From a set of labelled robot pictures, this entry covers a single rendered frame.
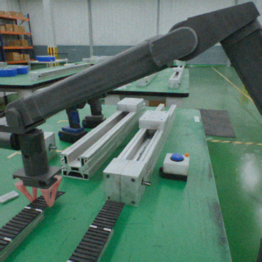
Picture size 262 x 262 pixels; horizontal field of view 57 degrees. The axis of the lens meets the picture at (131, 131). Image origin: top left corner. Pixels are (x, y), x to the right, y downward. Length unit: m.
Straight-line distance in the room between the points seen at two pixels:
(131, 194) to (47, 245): 0.24
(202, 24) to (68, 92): 0.27
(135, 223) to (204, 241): 0.17
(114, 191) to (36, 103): 0.32
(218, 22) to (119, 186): 0.47
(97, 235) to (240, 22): 0.47
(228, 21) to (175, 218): 0.48
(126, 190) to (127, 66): 0.37
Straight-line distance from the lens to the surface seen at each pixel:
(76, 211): 0.70
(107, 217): 0.62
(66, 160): 0.85
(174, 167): 0.81
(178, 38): 0.38
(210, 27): 0.39
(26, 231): 0.66
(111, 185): 0.69
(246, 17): 0.39
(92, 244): 0.56
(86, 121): 1.30
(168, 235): 0.63
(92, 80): 0.47
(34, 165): 0.62
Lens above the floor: 1.20
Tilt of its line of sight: 20 degrees down
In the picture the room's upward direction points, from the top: straight up
